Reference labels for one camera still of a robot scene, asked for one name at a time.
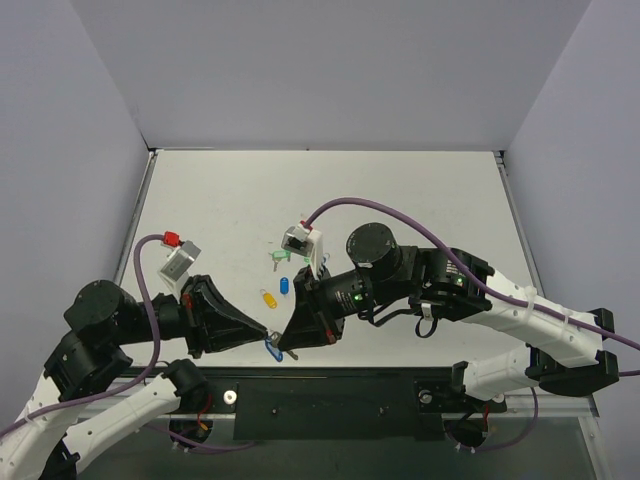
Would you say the silver key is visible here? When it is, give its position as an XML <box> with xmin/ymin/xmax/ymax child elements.
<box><xmin>269</xmin><ymin>331</ymin><xmax>299</xmax><ymax>361</ymax></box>

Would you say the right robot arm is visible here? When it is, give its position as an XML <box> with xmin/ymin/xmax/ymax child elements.
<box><xmin>277</xmin><ymin>222</ymin><xmax>620</xmax><ymax>409</ymax></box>

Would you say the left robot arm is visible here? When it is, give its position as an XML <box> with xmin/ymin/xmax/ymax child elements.
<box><xmin>1</xmin><ymin>275</ymin><xmax>267</xmax><ymax>479</ymax></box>

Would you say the yellow key tag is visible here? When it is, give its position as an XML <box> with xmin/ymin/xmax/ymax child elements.
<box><xmin>261</xmin><ymin>291</ymin><xmax>278</xmax><ymax>309</ymax></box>

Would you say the dark blue key tag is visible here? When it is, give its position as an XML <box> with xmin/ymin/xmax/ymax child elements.
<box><xmin>279</xmin><ymin>277</ymin><xmax>290</xmax><ymax>295</ymax></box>

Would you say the green key tag with key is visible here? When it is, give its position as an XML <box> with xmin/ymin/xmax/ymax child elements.
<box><xmin>270</xmin><ymin>250</ymin><xmax>291</xmax><ymax>272</ymax></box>

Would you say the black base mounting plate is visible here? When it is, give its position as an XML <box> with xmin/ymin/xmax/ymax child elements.
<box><xmin>181</xmin><ymin>367</ymin><xmax>506</xmax><ymax>441</ymax></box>

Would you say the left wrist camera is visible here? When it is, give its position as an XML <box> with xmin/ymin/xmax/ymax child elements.
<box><xmin>158</xmin><ymin>241</ymin><xmax>201</xmax><ymax>298</ymax></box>

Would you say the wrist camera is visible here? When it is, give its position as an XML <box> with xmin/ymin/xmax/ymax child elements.
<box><xmin>158</xmin><ymin>241</ymin><xmax>201</xmax><ymax>298</ymax></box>
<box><xmin>281</xmin><ymin>222</ymin><xmax>324</xmax><ymax>280</ymax></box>

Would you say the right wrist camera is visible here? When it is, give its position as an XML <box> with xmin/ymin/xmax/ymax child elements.
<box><xmin>281</xmin><ymin>222</ymin><xmax>324</xmax><ymax>280</ymax></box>

